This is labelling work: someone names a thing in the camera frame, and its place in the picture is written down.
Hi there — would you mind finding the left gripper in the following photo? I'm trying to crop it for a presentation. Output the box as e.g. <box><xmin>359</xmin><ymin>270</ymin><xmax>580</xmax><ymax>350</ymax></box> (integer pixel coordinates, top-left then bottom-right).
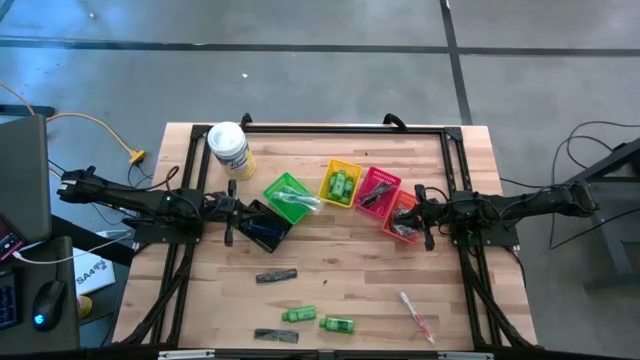
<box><xmin>204</xmin><ymin>178</ymin><xmax>256</xmax><ymax>248</ymax></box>

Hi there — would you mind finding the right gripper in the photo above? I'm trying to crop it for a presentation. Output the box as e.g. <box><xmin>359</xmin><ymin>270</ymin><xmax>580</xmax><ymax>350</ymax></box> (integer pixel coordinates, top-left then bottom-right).
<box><xmin>399</xmin><ymin>183</ymin><xmax>454</xmax><ymax>252</ymax></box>

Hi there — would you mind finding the black comb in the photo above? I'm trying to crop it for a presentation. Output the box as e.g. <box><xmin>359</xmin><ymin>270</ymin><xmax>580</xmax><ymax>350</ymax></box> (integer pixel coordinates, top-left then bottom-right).
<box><xmin>253</xmin><ymin>327</ymin><xmax>300</xmax><ymax>345</ymax></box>
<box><xmin>360</xmin><ymin>185</ymin><xmax>394</xmax><ymax>209</ymax></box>
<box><xmin>255</xmin><ymin>268</ymin><xmax>299</xmax><ymax>285</ymax></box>
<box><xmin>367</xmin><ymin>180</ymin><xmax>397</xmax><ymax>201</ymax></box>

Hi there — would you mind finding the blue white toothbrush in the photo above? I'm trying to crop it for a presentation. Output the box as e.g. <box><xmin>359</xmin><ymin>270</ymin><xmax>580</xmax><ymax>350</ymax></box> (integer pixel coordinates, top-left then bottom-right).
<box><xmin>277</xmin><ymin>185</ymin><xmax>317</xmax><ymax>209</ymax></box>
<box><xmin>285</xmin><ymin>192</ymin><xmax>324</xmax><ymax>215</ymax></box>
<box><xmin>272</xmin><ymin>188</ymin><xmax>321</xmax><ymax>211</ymax></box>

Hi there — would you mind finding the small green shampoo bottle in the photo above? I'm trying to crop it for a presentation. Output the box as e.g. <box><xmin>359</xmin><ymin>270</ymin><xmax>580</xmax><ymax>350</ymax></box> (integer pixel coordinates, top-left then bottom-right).
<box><xmin>318</xmin><ymin>315</ymin><xmax>356</xmax><ymax>335</ymax></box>
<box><xmin>280</xmin><ymin>305</ymin><xmax>318</xmax><ymax>324</ymax></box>
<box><xmin>333</xmin><ymin>168</ymin><xmax>349</xmax><ymax>200</ymax></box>
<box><xmin>341</xmin><ymin>175</ymin><xmax>357</xmax><ymax>205</ymax></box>
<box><xmin>325</xmin><ymin>171</ymin><xmax>342</xmax><ymax>201</ymax></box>

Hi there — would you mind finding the red white toothbrush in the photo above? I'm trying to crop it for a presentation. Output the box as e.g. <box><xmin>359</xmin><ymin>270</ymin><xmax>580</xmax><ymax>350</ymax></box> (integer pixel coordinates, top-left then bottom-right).
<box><xmin>398</xmin><ymin>291</ymin><xmax>437</xmax><ymax>345</ymax></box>

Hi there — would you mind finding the orange plastic basket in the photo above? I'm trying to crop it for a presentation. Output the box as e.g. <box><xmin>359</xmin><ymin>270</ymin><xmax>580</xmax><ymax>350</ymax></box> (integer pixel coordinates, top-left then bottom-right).
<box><xmin>381</xmin><ymin>189</ymin><xmax>424</xmax><ymax>246</ymax></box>

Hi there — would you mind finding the black plastic basket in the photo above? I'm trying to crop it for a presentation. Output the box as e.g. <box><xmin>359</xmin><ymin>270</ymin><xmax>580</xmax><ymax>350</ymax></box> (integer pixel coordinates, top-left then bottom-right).
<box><xmin>234</xmin><ymin>198</ymin><xmax>294</xmax><ymax>255</ymax></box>

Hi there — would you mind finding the green plastic basket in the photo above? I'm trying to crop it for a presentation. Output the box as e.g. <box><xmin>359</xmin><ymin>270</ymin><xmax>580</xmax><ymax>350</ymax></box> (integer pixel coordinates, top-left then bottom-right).
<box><xmin>262</xmin><ymin>172</ymin><xmax>324</xmax><ymax>226</ymax></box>

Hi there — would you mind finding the red plastic basket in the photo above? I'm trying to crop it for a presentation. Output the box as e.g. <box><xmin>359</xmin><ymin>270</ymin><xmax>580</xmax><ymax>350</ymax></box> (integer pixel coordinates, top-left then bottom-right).
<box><xmin>354</xmin><ymin>166</ymin><xmax>403</xmax><ymax>221</ymax></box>

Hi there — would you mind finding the yellow Lysol wipes canister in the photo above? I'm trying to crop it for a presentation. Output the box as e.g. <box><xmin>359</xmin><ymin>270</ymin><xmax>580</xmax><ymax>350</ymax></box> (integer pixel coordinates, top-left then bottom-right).
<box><xmin>206</xmin><ymin>121</ymin><xmax>257</xmax><ymax>182</ymax></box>

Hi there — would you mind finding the yellow plastic basket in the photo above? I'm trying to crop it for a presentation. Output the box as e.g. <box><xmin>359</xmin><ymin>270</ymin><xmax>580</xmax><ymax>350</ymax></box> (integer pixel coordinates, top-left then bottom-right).
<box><xmin>317</xmin><ymin>158</ymin><xmax>364</xmax><ymax>208</ymax></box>

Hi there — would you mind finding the white cardboard box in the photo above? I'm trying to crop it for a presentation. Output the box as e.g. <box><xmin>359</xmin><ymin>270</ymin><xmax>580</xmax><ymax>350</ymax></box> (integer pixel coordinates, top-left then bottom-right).
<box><xmin>73</xmin><ymin>247</ymin><xmax>117</xmax><ymax>296</ymax></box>

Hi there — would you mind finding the small yellow object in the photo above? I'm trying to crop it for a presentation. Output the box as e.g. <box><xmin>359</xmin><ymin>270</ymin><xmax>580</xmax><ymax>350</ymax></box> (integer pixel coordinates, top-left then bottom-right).
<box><xmin>77</xmin><ymin>294</ymin><xmax>95</xmax><ymax>320</ymax></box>

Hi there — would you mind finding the black side desk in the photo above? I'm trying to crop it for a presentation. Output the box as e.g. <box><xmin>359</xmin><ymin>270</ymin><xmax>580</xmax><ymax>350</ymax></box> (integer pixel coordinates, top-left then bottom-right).
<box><xmin>0</xmin><ymin>234</ymin><xmax>81</xmax><ymax>354</ymax></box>

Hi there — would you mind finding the black metal table stand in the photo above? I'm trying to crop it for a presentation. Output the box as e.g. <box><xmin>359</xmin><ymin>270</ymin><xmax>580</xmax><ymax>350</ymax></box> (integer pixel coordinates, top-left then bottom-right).
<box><xmin>551</xmin><ymin>137</ymin><xmax>640</xmax><ymax>291</ymax></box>

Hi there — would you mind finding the black computer mouse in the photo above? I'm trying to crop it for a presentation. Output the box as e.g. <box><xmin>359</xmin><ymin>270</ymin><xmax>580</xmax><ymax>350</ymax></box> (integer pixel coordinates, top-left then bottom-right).
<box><xmin>30</xmin><ymin>279</ymin><xmax>69</xmax><ymax>333</ymax></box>

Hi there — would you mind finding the grey laptop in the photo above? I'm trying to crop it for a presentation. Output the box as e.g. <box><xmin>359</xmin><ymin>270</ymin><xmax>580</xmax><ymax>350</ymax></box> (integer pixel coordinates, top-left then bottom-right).
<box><xmin>0</xmin><ymin>113</ymin><xmax>53</xmax><ymax>245</ymax></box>

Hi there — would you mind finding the black smartphone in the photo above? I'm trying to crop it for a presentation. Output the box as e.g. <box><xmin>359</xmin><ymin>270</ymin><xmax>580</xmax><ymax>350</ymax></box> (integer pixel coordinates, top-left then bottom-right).
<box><xmin>0</xmin><ymin>214</ymin><xmax>26</xmax><ymax>264</ymax></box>

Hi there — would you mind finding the black keyboard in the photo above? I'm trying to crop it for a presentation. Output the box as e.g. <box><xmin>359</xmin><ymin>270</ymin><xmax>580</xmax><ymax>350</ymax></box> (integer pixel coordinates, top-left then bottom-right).
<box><xmin>0</xmin><ymin>267</ymin><xmax>24</xmax><ymax>331</ymax></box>

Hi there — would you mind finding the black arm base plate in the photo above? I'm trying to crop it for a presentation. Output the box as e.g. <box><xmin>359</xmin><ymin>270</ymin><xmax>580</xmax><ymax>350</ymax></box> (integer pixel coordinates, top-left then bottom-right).
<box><xmin>446</xmin><ymin>206</ymin><xmax>521</xmax><ymax>248</ymax></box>
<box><xmin>132</xmin><ymin>219</ymin><xmax>207</xmax><ymax>246</ymax></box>

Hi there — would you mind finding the black aluminium rig frame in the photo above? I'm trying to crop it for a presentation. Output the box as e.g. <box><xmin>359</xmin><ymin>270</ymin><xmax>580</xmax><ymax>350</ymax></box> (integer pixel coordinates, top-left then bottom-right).
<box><xmin>112</xmin><ymin>122</ymin><xmax>539</xmax><ymax>351</ymax></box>

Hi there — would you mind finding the yellow extension cord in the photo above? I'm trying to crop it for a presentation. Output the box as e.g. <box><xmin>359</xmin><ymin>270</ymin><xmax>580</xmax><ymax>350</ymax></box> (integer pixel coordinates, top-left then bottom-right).
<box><xmin>0</xmin><ymin>82</ymin><xmax>147</xmax><ymax>209</ymax></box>

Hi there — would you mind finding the silver metal bracket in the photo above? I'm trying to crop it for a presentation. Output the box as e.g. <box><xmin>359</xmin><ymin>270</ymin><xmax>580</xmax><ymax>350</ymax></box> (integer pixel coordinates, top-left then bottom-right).
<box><xmin>158</xmin><ymin>349</ymin><xmax>216</xmax><ymax>360</ymax></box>
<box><xmin>437</xmin><ymin>351</ymin><xmax>495</xmax><ymax>360</ymax></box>

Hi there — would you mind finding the white cable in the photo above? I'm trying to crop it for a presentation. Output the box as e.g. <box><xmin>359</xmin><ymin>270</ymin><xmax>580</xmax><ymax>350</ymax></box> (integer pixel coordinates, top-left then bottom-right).
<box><xmin>12</xmin><ymin>232</ymin><xmax>134</xmax><ymax>266</ymax></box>

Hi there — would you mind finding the black floor cable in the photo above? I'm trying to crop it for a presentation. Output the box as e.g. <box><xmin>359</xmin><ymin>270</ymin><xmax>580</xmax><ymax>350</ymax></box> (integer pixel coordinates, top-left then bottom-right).
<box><xmin>497</xmin><ymin>119</ymin><xmax>640</xmax><ymax>251</ymax></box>

